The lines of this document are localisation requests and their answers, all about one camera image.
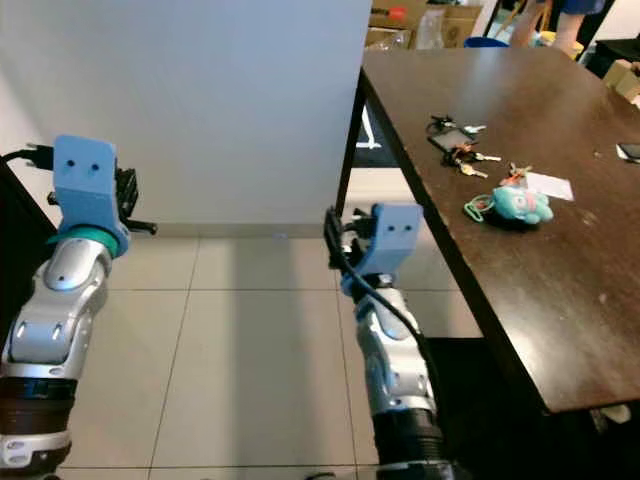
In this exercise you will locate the cardboard box with red print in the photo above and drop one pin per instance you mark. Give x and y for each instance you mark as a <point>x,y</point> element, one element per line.
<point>395,18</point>

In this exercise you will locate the dark brown wooden table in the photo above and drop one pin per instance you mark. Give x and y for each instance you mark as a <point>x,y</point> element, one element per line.
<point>560,300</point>

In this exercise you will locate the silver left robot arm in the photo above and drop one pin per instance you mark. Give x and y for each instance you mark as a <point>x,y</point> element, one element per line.
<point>50,320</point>

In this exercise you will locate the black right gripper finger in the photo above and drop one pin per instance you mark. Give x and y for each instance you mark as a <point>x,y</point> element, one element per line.
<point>335,235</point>
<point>355,227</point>

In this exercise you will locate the white paper card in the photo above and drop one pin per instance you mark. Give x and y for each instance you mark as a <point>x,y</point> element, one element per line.
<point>552,186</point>

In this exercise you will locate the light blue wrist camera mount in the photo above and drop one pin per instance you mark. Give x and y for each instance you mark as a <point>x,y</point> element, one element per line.
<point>85,185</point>
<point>395,235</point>

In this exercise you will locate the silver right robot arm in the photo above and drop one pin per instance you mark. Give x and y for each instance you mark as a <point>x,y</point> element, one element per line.
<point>390,365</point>

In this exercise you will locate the small tan box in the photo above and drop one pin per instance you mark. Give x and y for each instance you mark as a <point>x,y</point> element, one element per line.
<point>625,82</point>

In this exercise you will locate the light blue right wrist camera mount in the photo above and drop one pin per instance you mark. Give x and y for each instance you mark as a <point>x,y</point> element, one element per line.
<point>395,235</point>

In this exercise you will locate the white partition board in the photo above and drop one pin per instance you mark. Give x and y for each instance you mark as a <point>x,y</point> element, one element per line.
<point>210,110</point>

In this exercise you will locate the person legs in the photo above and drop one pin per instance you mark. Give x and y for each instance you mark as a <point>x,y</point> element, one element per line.
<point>530,20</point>

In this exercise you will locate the light blue left wrist camera mount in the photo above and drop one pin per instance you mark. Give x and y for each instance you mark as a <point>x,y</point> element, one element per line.
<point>85,185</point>

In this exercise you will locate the dark wooden cabinet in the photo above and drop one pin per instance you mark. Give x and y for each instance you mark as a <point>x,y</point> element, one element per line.
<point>20,250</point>

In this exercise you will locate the plain cardboard box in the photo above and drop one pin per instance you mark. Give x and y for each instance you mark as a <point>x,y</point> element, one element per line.
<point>455,25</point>

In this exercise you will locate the keys with black card holder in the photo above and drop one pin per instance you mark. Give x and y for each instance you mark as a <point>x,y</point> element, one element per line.
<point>453,138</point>

